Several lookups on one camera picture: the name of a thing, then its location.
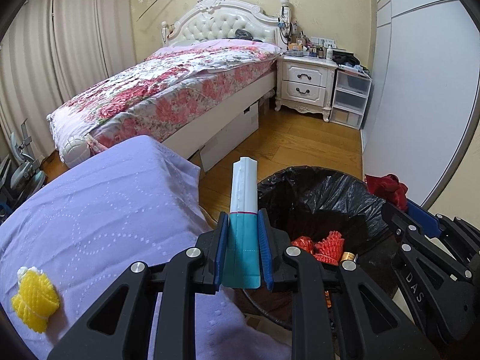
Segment purple bed sheet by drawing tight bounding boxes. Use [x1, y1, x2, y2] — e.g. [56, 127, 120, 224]
[1, 136, 209, 359]

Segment white tufted headboard bed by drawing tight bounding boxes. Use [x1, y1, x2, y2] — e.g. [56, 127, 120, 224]
[58, 0, 280, 167]

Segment black trash bag bin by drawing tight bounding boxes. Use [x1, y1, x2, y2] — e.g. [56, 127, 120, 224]
[239, 165, 401, 331]

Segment white under-bed storage box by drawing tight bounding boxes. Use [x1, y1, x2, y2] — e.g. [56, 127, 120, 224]
[199, 102, 259, 172]

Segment white nightstand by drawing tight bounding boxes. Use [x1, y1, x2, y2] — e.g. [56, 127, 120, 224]
[275, 55, 338, 123]

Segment translucent plastic drawer unit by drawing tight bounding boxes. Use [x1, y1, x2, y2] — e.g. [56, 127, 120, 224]
[330, 66, 372, 130]

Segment floral pink quilt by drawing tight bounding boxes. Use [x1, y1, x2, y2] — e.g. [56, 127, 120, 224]
[47, 39, 281, 154]

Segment beige curtains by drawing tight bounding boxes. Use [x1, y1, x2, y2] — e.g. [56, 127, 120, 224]
[1, 0, 136, 159]

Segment white teal tube package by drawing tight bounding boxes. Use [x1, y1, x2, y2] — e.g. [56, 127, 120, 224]
[222, 157, 260, 289]

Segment yellow foam fruit net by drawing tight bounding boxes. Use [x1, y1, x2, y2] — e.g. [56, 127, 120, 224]
[10, 272, 60, 333]

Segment brown bottle yellow label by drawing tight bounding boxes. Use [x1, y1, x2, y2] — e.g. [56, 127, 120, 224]
[340, 252, 356, 263]

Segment red foam fruit net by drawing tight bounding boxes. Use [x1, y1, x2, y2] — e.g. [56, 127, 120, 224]
[290, 231, 345, 266]

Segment dark red cloth wad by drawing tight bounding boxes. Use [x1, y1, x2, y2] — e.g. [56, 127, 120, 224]
[364, 174, 408, 211]

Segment grey desk chair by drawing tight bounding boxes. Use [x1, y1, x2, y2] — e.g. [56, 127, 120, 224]
[1, 119, 47, 219]

